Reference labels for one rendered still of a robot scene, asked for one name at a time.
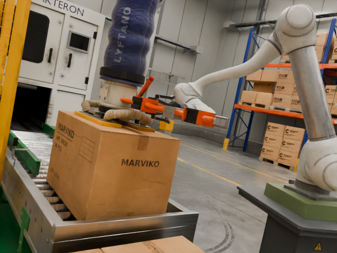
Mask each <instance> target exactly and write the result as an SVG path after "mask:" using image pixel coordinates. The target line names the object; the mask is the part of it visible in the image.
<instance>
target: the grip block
mask: <svg viewBox="0 0 337 253"><path fill-rule="evenodd" d="M145 103H156V104H157V103H159V101H158V100H153V99H149V98H144V97H139V96H133V97H132V104H131V109H136V110H140V111H143V112H149V113H154V114H156V113H157V112H155V111H153V110H149V109H150V108H145V107H144V104H145Z"/></svg>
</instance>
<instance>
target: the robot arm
mask: <svg viewBox="0 0 337 253"><path fill-rule="evenodd" d="M316 42H317V35H316V16H315V13H314V11H313V9H312V8H311V7H309V6H308V5H305V4H296V5H293V6H290V7H287V8H286V9H285V10H284V11H283V12H282V13H281V14H280V16H279V18H278V20H277V22H276V26H275V29H274V31H273V33H272V34H271V35H270V36H269V37H268V39H267V40H266V41H265V42H264V43H263V45H262V46H261V47H260V49H259V50H258V51H257V52H256V54H255V55H254V56H253V57H252V58H251V59H250V60H248V61H247V62H245V63H243V64H241V65H238V66H234V67H231V68H227V69H224V70H221V71H217V72H214V73H210V74H208V75H205V76H203V77H202V78H200V79H199V80H197V81H195V82H189V83H187V84H186V83H179V84H177V85H176V86H175V88H174V95H171V96H164V95H158V94H156V95H155V98H153V97H148V98H149V99H153V100H158V101H159V103H160V104H163V105H167V106H172V107H177V108H181V109H184V107H188V108H193V109H198V110H203V111H207V112H212V113H215V112H214V110H212V109H211V108H210V107H208V106H207V105H205V104H204V103H202V102H201V101H200V99H201V97H202V93H203V90H204V89H205V88H206V87H207V86H209V85H211V84H213V83H217V82H222V81H227V80H231V79H236V78H240V77H244V76H247V75H250V74H252V73H254V72H256V71H257V70H259V69H261V68H262V67H264V66H265V65H267V64H268V63H270V62H271V61H273V60H274V59H276V58H278V57H279V56H280V55H282V54H283V53H284V52H285V53H286V54H288V56H289V60H290V64H291V68H292V72H293V76H294V80H295V85H296V89H297V93H298V97H299V101H300V105H301V109H302V114H303V118H304V122H305V126H306V130H307V134H308V138H309V140H308V141H307V142H306V143H305V144H304V146H303V148H302V150H301V154H300V157H299V162H298V167H297V174H296V179H295V180H292V179H290V180H289V182H288V183H289V184H284V188H286V189H289V190H291V191H294V192H296V193H298V194H300V195H303V196H305V197H307V198H309V199H311V200H314V201H317V200H324V201H337V197H336V196H334V195H332V194H330V192H331V191H332V192H333V191H337V136H336V134H335V130H334V126H333V122H332V117H331V113H330V109H329V105H328V101H327V97H326V93H325V89H324V85H323V80H322V76H321V72H320V68H319V64H318V60H317V56H316V52H315V45H316ZM159 97H160V98H166V99H170V100H172V102H170V103H166V102H164V101H162V100H160V99H159ZM175 100H176V101H175ZM145 113H146V114H151V118H152V119H156V120H160V121H164V122H165V123H168V124H170V123H171V122H170V120H171V119H170V118H166V119H164V118H160V117H155V115H162V114H163V112H162V113H160V112H157V113H156V114H154V113H149V112H145Z"/></svg>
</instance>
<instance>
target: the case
mask: <svg viewBox="0 0 337 253"><path fill-rule="evenodd" d="M180 143H181V140H180V139H177V138H174V137H171V136H168V135H165V134H163V133H160V132H157V131H155V133H153V132H145V131H138V130H135V129H133V128H130V127H128V126H125V125H122V126H121V128H114V127H109V126H101V125H99V124H96V123H94V122H91V121H89V120H87V119H84V118H82V117H80V116H77V115H75V114H74V112H71V111H64V110H59V111H58V116H57V122H56V127H55V133H54V139H53V144H52V150H51V155H50V161H49V167H48V172H47V178H46V180H47V182H48V183H49V184H50V186H51V187H52V188H53V190H54V191H55V192H56V193H57V195H58V196H59V197H60V199H61V200H62V201H63V202H64V204H65V205H66V206H67V208H68V209H69V210H70V212H71V213H72V214H73V215H74V217H75V218H76V219H77V221H78V220H90V219H102V218H113V217H125V216H137V215H149V214H160V213H166V209H167V204H168V201H169V196H170V191H171V186H172V181H173V177H174V172H175V167H176V162H177V158H178V153H179V148H180Z"/></svg>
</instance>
